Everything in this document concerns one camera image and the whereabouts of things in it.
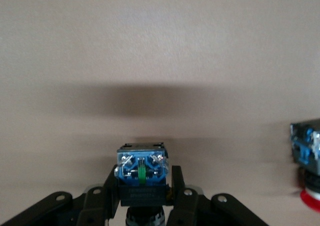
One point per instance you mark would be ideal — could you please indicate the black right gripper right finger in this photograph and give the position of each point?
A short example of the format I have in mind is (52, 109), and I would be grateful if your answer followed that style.
(190, 208)

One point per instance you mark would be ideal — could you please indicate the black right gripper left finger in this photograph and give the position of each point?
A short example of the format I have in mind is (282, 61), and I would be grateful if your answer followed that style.
(95, 206)

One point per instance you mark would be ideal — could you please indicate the blue button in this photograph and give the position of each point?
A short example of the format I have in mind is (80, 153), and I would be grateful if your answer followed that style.
(142, 171)

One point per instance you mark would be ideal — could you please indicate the red mushroom push button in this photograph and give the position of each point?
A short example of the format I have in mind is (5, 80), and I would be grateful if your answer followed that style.
(308, 161)

